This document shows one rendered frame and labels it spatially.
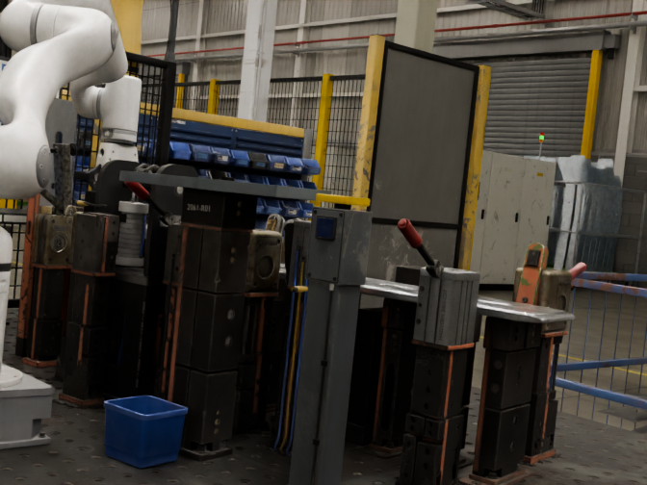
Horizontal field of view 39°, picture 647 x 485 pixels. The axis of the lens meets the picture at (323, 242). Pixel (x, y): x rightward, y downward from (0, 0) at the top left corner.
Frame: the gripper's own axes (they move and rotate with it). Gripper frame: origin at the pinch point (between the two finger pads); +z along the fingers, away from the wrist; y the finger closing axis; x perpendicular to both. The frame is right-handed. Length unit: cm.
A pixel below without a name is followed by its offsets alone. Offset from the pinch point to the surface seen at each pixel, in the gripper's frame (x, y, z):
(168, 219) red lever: -49, -25, 1
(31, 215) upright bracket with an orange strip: 9.8, -16.0, 4.0
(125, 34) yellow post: 58, 45, -53
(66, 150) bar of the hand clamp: -1.8, -16.0, -11.8
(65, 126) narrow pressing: 26.5, 3.4, -19.2
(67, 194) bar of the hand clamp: -1.8, -14.6, -1.7
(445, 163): 93, 306, -36
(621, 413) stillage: -53, 218, 65
